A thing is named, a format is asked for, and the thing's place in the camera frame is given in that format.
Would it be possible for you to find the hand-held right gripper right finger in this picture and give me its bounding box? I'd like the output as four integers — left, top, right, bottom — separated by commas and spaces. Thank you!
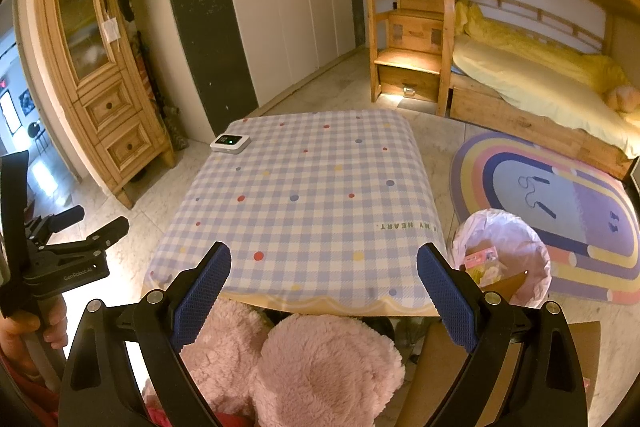
416, 242, 588, 427

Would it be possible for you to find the brown cardboard piece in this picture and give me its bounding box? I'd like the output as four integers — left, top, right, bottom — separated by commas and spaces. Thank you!
482, 271, 530, 308

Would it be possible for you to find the white electronic device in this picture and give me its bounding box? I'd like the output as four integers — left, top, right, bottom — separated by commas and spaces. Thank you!
210, 133, 251, 154

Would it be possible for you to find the plush toy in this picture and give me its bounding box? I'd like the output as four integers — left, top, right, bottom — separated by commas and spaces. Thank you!
605, 84, 640, 114

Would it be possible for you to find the wooden bunk bed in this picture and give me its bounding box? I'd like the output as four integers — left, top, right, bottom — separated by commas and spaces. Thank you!
365, 0, 640, 182

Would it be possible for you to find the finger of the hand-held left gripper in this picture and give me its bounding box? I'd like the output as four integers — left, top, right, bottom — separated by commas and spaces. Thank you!
42, 215, 132, 258
25, 206, 87, 244

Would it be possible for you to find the yellow quilt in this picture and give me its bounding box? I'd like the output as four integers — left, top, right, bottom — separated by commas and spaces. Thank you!
454, 0, 632, 95

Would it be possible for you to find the rainbow oval rug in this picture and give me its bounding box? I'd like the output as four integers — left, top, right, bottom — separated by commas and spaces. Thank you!
449, 130, 640, 305

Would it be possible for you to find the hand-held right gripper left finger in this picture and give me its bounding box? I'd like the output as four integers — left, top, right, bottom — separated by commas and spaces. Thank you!
59, 241, 233, 427

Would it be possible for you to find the pink fluffy cushion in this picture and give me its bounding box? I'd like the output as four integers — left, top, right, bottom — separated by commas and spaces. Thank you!
142, 297, 407, 427

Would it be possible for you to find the wooden stair drawer unit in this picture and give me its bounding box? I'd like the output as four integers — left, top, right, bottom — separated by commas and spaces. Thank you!
366, 0, 458, 116

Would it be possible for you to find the pink packet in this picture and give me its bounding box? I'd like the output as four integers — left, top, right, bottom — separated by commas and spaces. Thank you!
462, 246, 501, 273

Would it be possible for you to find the pale yellow bed sheet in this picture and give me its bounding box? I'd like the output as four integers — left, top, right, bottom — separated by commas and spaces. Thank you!
451, 38, 640, 160

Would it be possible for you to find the person's left hand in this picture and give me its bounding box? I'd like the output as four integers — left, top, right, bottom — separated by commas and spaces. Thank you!
0, 294, 70, 375

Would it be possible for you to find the checked dotted tablecloth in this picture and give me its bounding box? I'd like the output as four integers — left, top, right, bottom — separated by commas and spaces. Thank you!
142, 109, 458, 319

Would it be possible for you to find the waste bin with pink liner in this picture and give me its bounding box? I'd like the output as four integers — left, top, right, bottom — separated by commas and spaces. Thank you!
451, 208, 552, 310

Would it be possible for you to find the white wardrobe with round holes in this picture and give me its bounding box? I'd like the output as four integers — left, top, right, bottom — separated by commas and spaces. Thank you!
155, 0, 366, 118

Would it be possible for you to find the person's left forearm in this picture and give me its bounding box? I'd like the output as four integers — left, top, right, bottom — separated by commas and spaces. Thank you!
0, 352, 61, 427

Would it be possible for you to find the wooden cabinet with glass door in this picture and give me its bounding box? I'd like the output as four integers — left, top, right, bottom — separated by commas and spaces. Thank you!
31, 0, 177, 210

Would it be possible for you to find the brown cardboard box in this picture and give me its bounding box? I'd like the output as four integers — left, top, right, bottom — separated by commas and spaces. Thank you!
390, 319, 603, 427

